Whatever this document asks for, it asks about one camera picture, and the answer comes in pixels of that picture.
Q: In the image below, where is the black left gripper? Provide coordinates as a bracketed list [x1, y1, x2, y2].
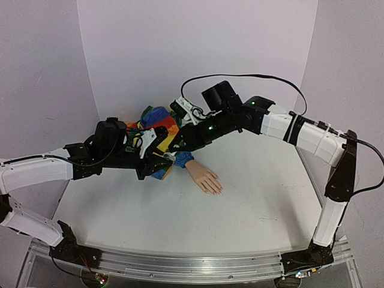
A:
[103, 147, 174, 181]

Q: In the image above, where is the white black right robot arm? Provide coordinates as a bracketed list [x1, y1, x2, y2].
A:
[169, 80, 357, 272]

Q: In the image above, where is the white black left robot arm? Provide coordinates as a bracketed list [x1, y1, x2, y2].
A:
[1, 118, 172, 262]

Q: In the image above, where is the rainbow striped cloth sleeve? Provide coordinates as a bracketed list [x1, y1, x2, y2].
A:
[126, 106, 194, 180]

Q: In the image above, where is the mannequin hand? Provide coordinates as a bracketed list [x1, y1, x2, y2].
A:
[185, 160, 223, 196]

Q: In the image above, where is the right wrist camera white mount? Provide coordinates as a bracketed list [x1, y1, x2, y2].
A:
[170, 97, 208, 125]

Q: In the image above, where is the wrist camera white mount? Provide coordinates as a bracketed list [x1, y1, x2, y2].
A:
[170, 97, 208, 125]
[139, 126, 168, 159]

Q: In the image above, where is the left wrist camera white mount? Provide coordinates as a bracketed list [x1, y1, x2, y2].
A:
[139, 126, 168, 159]

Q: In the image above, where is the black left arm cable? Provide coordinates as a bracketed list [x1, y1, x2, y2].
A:
[0, 154, 121, 173]

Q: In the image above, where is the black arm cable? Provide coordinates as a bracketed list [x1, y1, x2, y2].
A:
[179, 73, 384, 196]
[0, 154, 121, 173]

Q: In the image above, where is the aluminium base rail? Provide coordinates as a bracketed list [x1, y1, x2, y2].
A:
[17, 239, 361, 287]

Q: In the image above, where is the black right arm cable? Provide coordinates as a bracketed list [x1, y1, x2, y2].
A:
[179, 73, 384, 196]

